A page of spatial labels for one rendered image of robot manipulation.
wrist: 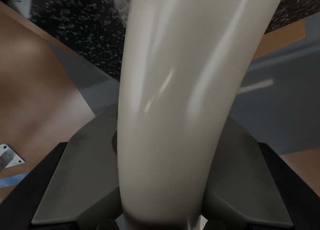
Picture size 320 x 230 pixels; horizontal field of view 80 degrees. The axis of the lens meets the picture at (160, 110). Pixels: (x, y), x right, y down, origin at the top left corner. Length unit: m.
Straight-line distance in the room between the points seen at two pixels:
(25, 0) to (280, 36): 0.86
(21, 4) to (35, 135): 1.35
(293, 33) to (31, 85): 1.31
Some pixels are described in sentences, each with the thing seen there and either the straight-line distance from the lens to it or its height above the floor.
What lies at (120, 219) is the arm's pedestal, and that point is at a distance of 0.83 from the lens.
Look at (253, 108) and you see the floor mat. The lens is 1.20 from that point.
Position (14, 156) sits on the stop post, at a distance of 1.81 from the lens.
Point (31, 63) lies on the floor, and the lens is 1.26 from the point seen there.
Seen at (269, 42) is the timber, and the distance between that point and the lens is 0.94.
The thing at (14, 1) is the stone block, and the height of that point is 0.77.
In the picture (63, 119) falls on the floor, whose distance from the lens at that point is 1.36.
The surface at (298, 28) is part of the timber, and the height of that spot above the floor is 0.14.
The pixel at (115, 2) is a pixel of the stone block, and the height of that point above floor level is 0.73.
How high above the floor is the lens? 0.96
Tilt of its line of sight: 57 degrees down
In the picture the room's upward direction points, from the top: 174 degrees counter-clockwise
